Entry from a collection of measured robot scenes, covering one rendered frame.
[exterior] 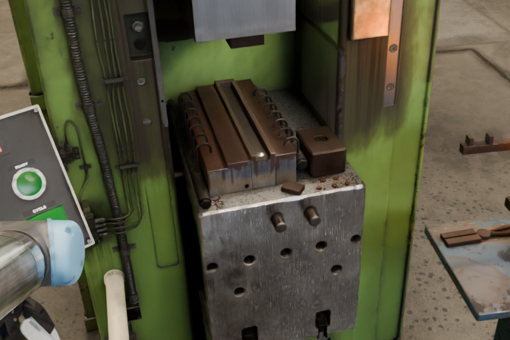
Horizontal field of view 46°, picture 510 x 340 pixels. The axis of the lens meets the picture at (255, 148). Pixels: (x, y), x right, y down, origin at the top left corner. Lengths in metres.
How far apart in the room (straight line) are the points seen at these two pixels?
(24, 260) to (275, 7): 0.73
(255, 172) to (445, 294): 1.32
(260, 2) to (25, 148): 0.51
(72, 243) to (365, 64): 0.94
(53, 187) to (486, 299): 0.90
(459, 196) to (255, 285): 1.74
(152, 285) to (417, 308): 1.12
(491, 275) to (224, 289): 0.60
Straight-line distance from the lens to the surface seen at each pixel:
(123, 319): 1.49
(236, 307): 1.48
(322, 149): 1.37
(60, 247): 0.70
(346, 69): 1.45
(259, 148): 1.36
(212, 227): 1.31
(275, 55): 1.76
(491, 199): 3.04
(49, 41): 1.31
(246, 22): 1.18
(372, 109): 1.53
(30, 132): 1.17
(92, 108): 1.34
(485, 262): 1.48
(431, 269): 2.58
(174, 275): 1.65
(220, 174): 1.31
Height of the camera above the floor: 1.68
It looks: 30 degrees down
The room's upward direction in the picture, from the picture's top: 2 degrees counter-clockwise
